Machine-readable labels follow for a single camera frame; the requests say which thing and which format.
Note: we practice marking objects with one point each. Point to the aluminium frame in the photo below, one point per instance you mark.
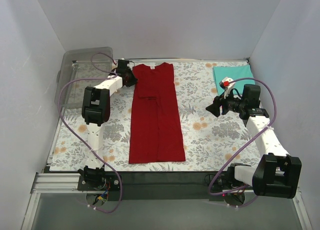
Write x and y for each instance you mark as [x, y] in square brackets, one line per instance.
[56, 204]

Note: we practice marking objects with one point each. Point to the clear plastic bin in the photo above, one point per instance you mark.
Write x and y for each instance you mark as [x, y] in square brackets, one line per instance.
[81, 68]

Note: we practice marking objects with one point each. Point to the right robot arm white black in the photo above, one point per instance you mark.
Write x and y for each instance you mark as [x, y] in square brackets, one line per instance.
[277, 173]

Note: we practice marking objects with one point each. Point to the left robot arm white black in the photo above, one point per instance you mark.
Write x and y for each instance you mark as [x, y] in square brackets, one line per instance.
[96, 111]

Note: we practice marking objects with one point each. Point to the red t shirt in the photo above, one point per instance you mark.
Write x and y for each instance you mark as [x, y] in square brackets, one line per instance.
[155, 127]

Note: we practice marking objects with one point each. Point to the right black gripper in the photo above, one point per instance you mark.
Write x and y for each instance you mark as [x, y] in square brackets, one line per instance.
[218, 105]

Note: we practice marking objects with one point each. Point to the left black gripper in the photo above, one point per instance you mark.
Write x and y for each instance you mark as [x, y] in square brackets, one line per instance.
[130, 78]

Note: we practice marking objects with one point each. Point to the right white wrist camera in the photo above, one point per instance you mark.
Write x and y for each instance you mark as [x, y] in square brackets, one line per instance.
[227, 85]

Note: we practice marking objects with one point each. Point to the folded teal t shirt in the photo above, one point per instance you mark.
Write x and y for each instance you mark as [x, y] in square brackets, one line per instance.
[236, 72]

